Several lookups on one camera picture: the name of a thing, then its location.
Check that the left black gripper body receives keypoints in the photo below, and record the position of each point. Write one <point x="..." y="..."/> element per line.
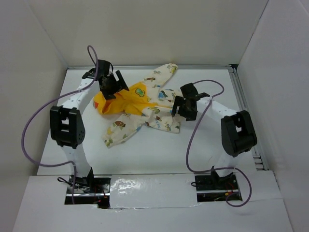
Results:
<point x="112" y="86"/>

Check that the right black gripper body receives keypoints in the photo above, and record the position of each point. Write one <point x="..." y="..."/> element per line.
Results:
<point x="184" y="110"/>

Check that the yellow dinosaur print jacket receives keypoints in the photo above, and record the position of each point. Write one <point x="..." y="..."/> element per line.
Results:
<point x="144" y="103"/>

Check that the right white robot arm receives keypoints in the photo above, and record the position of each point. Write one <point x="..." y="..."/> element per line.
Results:
<point x="237" y="134"/>

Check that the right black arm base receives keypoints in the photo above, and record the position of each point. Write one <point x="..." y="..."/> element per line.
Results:
<point x="212" y="188"/>

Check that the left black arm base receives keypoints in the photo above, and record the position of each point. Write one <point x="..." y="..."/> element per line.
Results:
<point x="98" y="194"/>

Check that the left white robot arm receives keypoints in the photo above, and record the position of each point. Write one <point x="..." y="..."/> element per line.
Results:
<point x="66" y="123"/>

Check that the white taped cover plate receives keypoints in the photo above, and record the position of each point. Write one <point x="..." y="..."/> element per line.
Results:
<point x="152" y="191"/>

